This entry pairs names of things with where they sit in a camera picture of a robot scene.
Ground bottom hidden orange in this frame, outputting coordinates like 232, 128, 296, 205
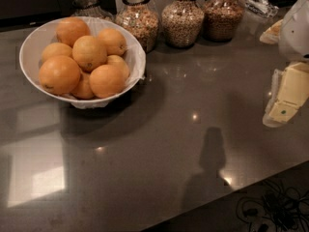
70, 72, 95, 100

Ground right middle orange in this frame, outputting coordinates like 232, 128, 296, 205
107, 55, 130, 79

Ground leftmost glass jar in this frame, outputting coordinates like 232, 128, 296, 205
72, 0, 114, 21

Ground black cables on floor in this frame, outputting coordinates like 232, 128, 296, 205
236, 178, 309, 232

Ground glass grain jar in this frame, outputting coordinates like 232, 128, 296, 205
161, 0, 204, 48
202, 0, 244, 42

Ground dark cabinet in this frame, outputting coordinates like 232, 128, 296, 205
0, 0, 116, 28

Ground large front left orange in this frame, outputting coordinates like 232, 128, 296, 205
39, 55, 81, 95

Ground white paper bowl liner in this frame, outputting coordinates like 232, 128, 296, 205
61, 16, 146, 109

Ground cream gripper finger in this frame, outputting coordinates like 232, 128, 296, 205
263, 62, 309, 128
260, 19, 283, 44

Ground right back orange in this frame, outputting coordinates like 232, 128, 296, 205
98, 28, 126, 56

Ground left middle orange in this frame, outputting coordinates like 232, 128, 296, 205
42, 43, 72, 62

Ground center orange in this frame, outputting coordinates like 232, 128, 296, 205
72, 36, 107, 73

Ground front right orange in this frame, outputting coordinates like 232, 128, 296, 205
89, 65, 126, 99

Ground top back orange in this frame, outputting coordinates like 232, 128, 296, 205
56, 16, 91, 46

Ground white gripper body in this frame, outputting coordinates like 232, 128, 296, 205
278, 0, 309, 62

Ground clear plastic bag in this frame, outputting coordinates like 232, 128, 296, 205
239, 0, 278, 18

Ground white bowl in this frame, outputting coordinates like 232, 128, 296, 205
18, 15, 147, 106

